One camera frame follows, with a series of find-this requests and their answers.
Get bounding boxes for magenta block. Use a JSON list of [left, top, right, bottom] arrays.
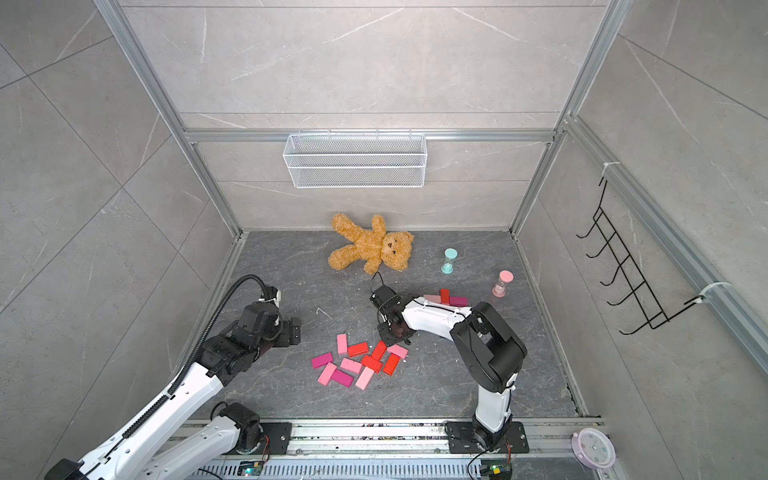
[[449, 297, 469, 307], [311, 352, 333, 369], [331, 369, 355, 388]]

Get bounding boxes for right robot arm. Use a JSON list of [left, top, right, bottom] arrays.
[[370, 285, 527, 451]]

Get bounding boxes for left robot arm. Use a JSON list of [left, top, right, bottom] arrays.
[[45, 301, 301, 479]]

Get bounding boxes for brown teddy bear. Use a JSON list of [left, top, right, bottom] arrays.
[[328, 213, 414, 275]]

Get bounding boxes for teal sand timer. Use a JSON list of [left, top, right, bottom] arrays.
[[441, 248, 458, 275]]

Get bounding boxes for pink sand timer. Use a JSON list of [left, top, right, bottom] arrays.
[[492, 270, 514, 298]]

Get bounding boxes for lilac round clock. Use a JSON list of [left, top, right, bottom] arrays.
[[571, 427, 617, 470]]

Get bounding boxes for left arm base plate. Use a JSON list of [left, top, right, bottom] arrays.
[[238, 421, 293, 455]]

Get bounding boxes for left black cable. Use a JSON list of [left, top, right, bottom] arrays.
[[167, 274, 280, 391]]

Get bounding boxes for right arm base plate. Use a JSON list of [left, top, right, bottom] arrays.
[[444, 420, 530, 454]]

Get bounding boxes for white wire mesh basket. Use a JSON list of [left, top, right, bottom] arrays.
[[283, 133, 428, 189]]

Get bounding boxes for black wire hook rack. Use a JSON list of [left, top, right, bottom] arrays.
[[576, 177, 706, 336]]

